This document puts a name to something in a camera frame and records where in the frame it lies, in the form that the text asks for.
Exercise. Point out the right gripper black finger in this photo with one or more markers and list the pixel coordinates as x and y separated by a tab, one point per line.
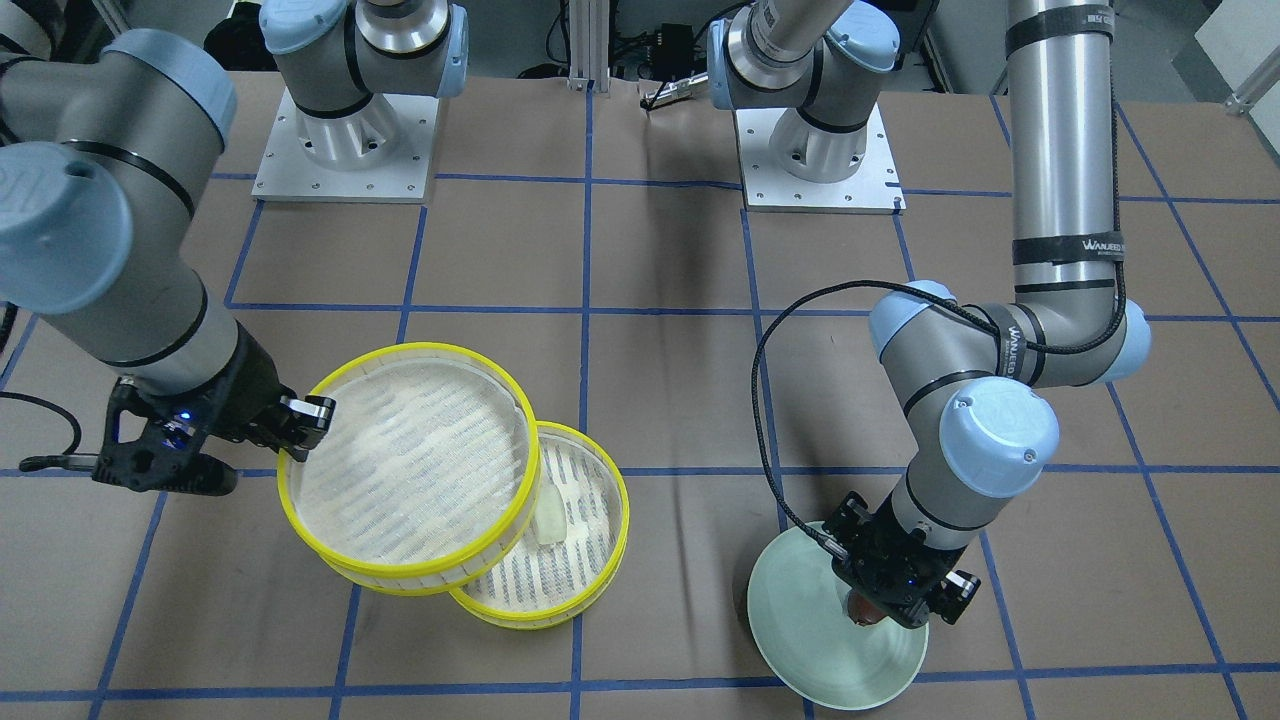
298	425

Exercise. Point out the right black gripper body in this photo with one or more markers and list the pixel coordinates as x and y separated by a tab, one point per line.
243	392

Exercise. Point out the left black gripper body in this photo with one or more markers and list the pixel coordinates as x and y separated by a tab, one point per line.
868	549

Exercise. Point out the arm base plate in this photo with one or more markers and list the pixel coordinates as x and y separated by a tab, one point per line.
787	165
382	153

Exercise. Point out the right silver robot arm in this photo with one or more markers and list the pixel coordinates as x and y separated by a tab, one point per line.
103	168

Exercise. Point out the aluminium frame post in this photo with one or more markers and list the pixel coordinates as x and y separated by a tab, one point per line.
590	45

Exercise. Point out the brown bun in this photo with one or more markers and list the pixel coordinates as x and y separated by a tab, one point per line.
862	611

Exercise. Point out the light green plate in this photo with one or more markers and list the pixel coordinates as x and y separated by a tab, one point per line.
797	612

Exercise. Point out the white bun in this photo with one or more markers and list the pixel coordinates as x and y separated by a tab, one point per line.
549	520

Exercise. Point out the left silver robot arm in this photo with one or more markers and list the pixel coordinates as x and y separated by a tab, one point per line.
967	377

